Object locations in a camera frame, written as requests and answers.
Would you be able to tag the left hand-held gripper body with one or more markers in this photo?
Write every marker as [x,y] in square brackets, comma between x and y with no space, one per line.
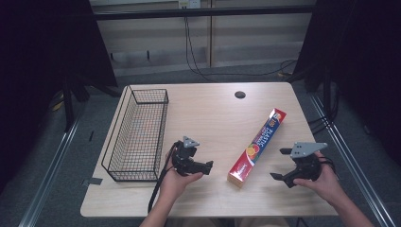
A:
[184,157]

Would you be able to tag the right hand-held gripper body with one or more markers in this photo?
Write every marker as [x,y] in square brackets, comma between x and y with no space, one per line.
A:
[307,164]

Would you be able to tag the red and blue wrap box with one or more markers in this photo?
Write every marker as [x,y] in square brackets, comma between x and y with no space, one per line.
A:
[258,148]

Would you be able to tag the person's right hand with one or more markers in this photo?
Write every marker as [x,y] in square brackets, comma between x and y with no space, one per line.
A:
[327,183]

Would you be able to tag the person's left hand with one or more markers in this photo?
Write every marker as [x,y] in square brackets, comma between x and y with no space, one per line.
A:
[173,184]

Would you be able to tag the black table grommet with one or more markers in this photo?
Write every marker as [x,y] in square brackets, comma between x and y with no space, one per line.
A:
[240,94]

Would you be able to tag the grey tape piece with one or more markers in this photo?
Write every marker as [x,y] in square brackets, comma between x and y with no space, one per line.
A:
[93,181]

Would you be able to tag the small black tape strip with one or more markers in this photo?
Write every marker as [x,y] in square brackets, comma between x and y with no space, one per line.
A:
[91,136]

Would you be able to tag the black curtain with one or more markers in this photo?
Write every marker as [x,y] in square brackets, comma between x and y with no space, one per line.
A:
[47,47]
[362,63]

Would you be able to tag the black metal stand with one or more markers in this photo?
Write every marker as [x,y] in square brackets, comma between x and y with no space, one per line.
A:
[69,104]

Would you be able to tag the black horizontal bar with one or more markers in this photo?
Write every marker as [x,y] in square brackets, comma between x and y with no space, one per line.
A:
[201,12]

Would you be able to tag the metal floor rail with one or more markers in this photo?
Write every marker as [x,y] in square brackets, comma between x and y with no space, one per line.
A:
[47,179]
[356,164]

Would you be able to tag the white wall outlet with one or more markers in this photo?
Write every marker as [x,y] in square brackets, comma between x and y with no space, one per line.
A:
[189,3]

